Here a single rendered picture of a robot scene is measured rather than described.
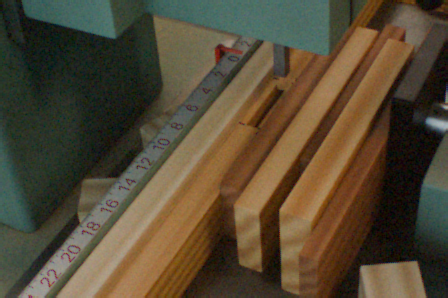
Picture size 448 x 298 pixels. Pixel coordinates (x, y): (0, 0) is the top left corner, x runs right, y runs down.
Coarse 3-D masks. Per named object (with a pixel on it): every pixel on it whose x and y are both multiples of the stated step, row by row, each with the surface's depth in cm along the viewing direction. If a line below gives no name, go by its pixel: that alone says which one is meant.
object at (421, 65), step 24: (432, 48) 52; (408, 72) 51; (432, 72) 51; (408, 96) 49; (432, 96) 53; (408, 120) 49; (432, 120) 53; (408, 144) 51; (432, 144) 58; (408, 168) 52; (384, 192) 54; (408, 192) 55
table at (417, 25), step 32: (384, 0) 74; (416, 32) 70; (416, 192) 56; (384, 224) 54; (224, 256) 53; (384, 256) 52; (416, 256) 52; (192, 288) 51; (224, 288) 51; (256, 288) 51; (352, 288) 51
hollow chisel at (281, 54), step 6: (276, 48) 57; (282, 48) 57; (288, 48) 57; (276, 54) 57; (282, 54) 57; (288, 54) 58; (276, 60) 58; (282, 60) 57; (288, 60) 58; (276, 66) 58; (282, 66) 58; (288, 66) 58; (276, 72) 58; (282, 72) 58; (288, 72) 59
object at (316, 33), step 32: (160, 0) 55; (192, 0) 54; (224, 0) 52; (256, 0) 51; (288, 0) 50; (320, 0) 49; (352, 0) 52; (256, 32) 53; (288, 32) 52; (320, 32) 50
